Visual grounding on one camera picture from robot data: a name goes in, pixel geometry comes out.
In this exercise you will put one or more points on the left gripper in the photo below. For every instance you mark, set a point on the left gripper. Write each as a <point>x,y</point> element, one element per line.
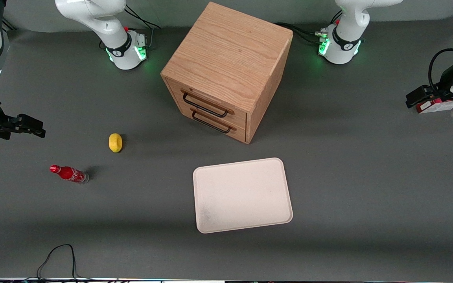
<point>435,93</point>

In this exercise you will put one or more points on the red cookie box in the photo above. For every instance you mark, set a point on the red cookie box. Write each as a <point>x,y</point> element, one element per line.
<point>433,107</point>

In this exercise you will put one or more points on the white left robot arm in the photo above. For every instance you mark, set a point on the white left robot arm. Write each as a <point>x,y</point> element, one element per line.
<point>344,47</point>

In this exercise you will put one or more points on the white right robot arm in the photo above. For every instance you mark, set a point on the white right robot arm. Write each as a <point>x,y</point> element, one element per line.
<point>92,11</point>

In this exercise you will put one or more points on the beige rectangular tray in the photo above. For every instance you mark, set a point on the beige rectangular tray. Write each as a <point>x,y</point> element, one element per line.
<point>242,194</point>

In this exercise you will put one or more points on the red cola bottle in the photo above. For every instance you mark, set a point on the red cola bottle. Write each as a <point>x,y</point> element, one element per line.
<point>69,173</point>

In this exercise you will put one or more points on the yellow lemon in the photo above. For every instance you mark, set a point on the yellow lemon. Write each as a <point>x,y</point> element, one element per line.
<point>115,142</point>

